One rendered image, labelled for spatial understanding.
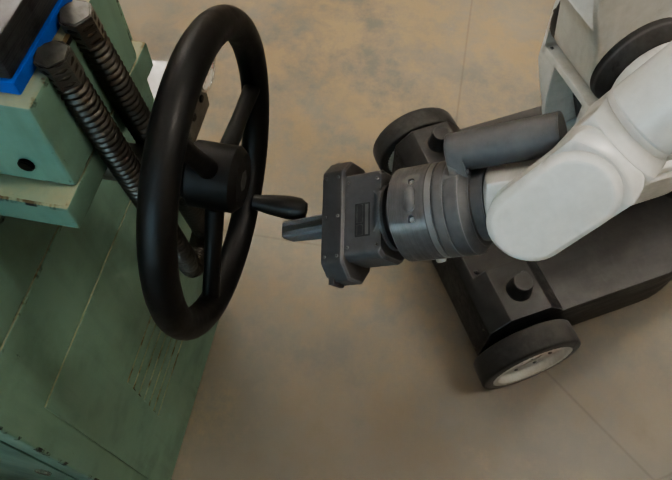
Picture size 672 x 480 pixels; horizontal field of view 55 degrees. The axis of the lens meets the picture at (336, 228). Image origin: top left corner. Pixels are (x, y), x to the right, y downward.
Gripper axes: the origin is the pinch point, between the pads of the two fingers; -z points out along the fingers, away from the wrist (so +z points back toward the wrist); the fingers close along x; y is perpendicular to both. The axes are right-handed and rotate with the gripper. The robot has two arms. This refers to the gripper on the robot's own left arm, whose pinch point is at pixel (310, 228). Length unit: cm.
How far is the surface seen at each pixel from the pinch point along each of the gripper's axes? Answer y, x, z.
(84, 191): 22.6, -1.7, -6.0
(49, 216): 24.0, -3.8, -8.0
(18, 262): 18.7, -5.3, -19.8
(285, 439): -53, -24, -41
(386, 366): -67, -10, -26
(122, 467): -16, -27, -43
